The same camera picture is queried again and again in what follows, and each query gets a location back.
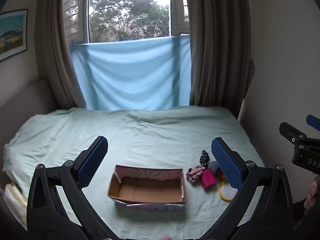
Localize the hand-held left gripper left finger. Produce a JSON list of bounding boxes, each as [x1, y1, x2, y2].
[[26, 136, 118, 240]]

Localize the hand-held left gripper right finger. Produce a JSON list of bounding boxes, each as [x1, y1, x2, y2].
[[211, 137, 293, 240]]

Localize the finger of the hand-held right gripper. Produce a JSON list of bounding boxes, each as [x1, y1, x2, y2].
[[279, 122, 308, 144], [306, 114, 320, 132]]

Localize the grey plush ball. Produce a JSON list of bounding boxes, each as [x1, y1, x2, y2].
[[208, 161, 223, 177]]

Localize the pink pouch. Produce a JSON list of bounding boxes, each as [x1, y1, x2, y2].
[[202, 169, 217, 191]]

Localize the pink cloth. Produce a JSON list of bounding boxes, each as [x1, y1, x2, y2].
[[186, 165, 206, 186]]

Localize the cardboard box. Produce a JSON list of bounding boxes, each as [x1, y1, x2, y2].
[[107, 165, 188, 210]]

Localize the person's right hand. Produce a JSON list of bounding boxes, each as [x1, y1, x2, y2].
[[304, 179, 320, 209]]

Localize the dark hair scrunchie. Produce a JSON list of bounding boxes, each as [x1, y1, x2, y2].
[[199, 150, 211, 168]]

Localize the folded pale towels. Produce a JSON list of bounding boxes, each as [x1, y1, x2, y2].
[[3, 182, 28, 228]]

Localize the light blue hanging sheet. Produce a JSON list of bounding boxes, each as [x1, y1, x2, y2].
[[70, 35, 193, 111]]

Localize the beige curtain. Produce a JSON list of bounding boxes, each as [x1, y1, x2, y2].
[[187, 0, 256, 107], [34, 0, 87, 109]]

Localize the window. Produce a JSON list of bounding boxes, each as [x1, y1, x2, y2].
[[62, 0, 191, 44]]

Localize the framed wall poster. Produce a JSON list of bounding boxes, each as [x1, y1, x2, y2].
[[0, 9, 29, 62]]

